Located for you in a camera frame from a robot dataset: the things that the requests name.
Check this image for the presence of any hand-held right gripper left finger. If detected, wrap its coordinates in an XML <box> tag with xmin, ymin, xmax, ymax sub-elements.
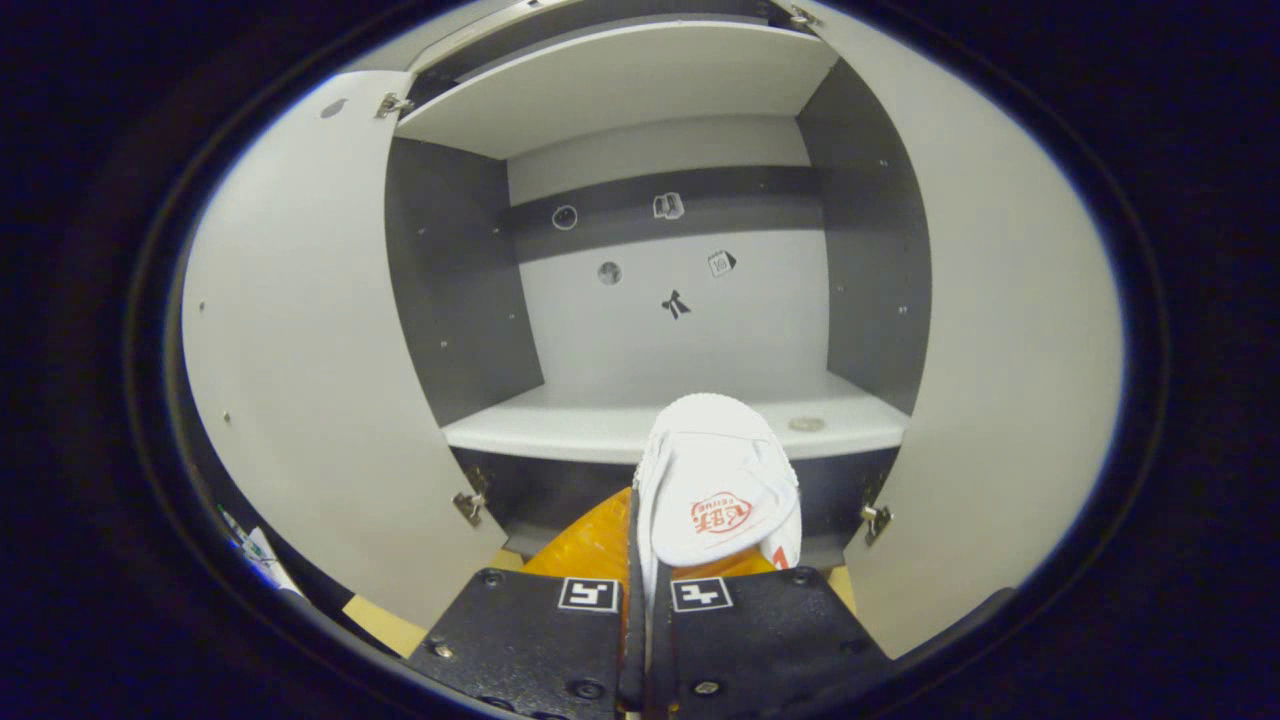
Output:
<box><xmin>405</xmin><ymin>487</ymin><xmax>646</xmax><ymax>720</ymax></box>

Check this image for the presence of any white canvas shoe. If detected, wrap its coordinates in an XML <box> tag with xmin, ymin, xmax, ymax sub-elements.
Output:
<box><xmin>632</xmin><ymin>392</ymin><xmax>804</xmax><ymax>611</ymax></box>

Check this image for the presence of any grey shoe cabinet door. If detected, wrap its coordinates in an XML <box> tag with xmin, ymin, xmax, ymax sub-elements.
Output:
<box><xmin>180</xmin><ymin>68</ymin><xmax>511</xmax><ymax>631</ymax></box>
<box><xmin>795</xmin><ymin>0</ymin><xmax>1126</xmax><ymax>661</ymax></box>

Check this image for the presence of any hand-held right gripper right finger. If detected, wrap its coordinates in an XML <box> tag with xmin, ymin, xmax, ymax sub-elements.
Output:
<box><xmin>650</xmin><ymin>545</ymin><xmax>896</xmax><ymax>720</ymax></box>

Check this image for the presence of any grey shoe cabinet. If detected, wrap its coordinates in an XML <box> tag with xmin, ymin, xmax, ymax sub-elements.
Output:
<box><xmin>385</xmin><ymin>0</ymin><xmax>933</xmax><ymax>576</ymax></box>

